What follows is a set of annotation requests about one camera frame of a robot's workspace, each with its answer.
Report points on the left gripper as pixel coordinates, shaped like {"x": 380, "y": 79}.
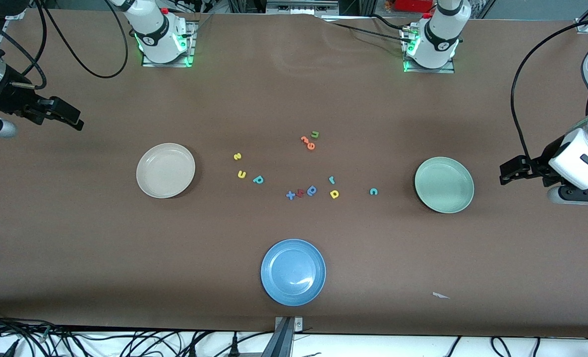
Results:
{"x": 543, "y": 161}

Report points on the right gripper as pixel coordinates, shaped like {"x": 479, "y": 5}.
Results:
{"x": 12, "y": 96}

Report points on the teal foam letter p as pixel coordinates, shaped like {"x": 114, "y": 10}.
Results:
{"x": 256, "y": 178}

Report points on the green round plate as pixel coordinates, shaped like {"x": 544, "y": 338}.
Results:
{"x": 444, "y": 184}

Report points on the beige round plate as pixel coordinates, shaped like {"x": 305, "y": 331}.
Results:
{"x": 165, "y": 171}

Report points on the white paper scrap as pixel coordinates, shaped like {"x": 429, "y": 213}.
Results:
{"x": 439, "y": 295}

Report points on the red background object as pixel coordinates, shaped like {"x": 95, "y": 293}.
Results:
{"x": 413, "y": 5}

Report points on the blue foam letter a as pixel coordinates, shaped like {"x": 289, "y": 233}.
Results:
{"x": 309, "y": 192}

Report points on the blue round plate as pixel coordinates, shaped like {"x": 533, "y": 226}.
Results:
{"x": 293, "y": 272}

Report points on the grey metal box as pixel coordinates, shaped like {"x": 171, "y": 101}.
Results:
{"x": 301, "y": 7}

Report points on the grey metal beam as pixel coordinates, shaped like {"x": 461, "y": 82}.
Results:
{"x": 279, "y": 344}

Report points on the silver table corner bracket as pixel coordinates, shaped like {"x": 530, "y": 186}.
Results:
{"x": 584, "y": 26}
{"x": 15, "y": 15}

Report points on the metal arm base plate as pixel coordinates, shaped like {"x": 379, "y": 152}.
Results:
{"x": 447, "y": 69}
{"x": 191, "y": 49}

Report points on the silver table edge bracket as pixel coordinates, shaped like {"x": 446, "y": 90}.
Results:
{"x": 299, "y": 325}

